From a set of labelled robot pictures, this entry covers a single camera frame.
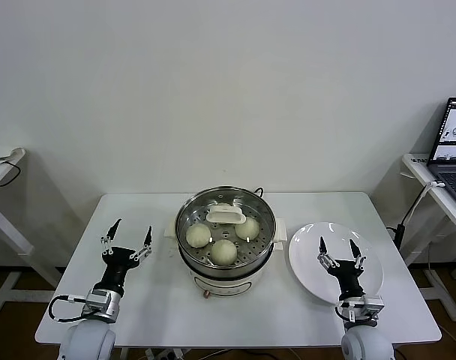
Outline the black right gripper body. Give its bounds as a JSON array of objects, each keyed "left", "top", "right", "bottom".
[{"left": 326, "top": 258, "right": 367, "bottom": 302}]

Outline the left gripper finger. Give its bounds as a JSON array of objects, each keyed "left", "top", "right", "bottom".
[
  {"left": 99, "top": 218, "right": 122, "bottom": 257},
  {"left": 129, "top": 225, "right": 154, "bottom": 263}
]

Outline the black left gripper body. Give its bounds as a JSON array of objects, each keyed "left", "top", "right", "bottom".
[{"left": 91, "top": 245, "right": 142, "bottom": 296}]

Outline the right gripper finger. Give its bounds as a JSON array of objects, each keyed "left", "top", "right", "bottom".
[
  {"left": 316, "top": 235, "right": 340, "bottom": 272},
  {"left": 348, "top": 238, "right": 367, "bottom": 271}
]

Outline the glass lid with white handle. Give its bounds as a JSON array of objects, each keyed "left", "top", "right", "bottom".
[{"left": 176, "top": 187, "right": 276, "bottom": 266}]

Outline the perforated stainless steel steamer basket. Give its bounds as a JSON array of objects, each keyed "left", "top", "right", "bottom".
[{"left": 175, "top": 186, "right": 278, "bottom": 272}]

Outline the white round plate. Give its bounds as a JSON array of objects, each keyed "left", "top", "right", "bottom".
[{"left": 288, "top": 221, "right": 385, "bottom": 307}]

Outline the black stand pole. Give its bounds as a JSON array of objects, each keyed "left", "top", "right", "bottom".
[{"left": 385, "top": 223, "right": 407, "bottom": 253}]

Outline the white electric cooker pot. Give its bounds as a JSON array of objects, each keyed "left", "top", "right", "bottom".
[{"left": 163, "top": 216, "right": 288, "bottom": 300}]

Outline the white side table with laptop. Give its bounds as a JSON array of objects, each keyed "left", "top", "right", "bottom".
[{"left": 400, "top": 152, "right": 456, "bottom": 322}]

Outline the grey open laptop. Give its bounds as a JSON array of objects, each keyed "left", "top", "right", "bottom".
[{"left": 426, "top": 97, "right": 456, "bottom": 213}]

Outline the white cloth bundle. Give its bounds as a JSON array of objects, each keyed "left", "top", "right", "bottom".
[{"left": 0, "top": 145, "right": 26, "bottom": 166}]

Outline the white laptop cable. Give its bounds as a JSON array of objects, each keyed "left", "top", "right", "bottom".
[{"left": 403, "top": 180, "right": 446, "bottom": 226}]

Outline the thin black cable loop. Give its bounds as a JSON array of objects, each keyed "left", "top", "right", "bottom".
[{"left": 0, "top": 159, "right": 23, "bottom": 188}]

